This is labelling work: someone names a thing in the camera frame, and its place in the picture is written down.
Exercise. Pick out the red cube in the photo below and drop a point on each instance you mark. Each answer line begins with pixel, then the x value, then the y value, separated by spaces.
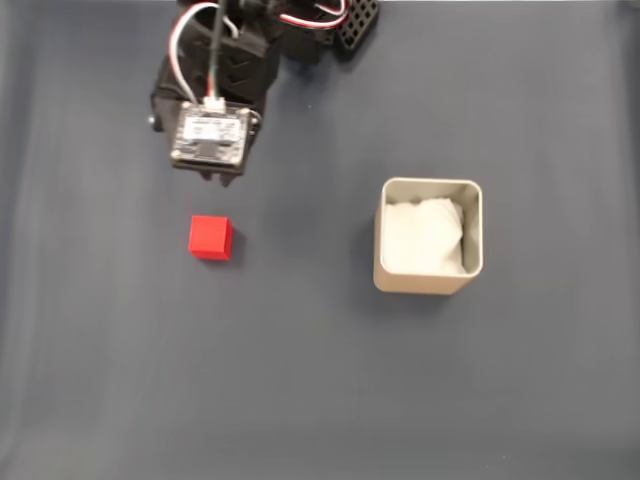
pixel 210 237

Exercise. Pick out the beige metal box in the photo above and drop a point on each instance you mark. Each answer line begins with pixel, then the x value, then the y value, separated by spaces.
pixel 425 285

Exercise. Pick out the white tissue paper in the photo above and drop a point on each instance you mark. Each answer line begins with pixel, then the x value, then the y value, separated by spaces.
pixel 420 240

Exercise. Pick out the camera circuit board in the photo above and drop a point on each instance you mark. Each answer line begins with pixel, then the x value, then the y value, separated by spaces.
pixel 212 135

